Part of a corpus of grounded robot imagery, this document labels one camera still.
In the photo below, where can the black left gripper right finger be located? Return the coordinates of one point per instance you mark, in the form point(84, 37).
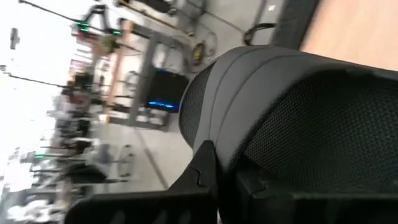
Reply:
point(311, 210)

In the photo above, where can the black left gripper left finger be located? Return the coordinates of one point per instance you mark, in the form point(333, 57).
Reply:
point(140, 208)

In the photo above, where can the black slide sandal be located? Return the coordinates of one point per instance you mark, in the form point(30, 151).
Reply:
point(248, 93)

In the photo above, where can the black computer with lights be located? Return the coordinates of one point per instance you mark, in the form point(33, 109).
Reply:
point(164, 90)

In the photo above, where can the distant small green plant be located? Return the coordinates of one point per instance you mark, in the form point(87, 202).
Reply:
point(108, 43)

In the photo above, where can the grey metal desk frame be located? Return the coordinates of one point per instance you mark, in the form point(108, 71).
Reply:
point(116, 77)

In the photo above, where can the black aluminium table frame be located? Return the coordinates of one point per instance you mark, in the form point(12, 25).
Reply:
point(292, 21)

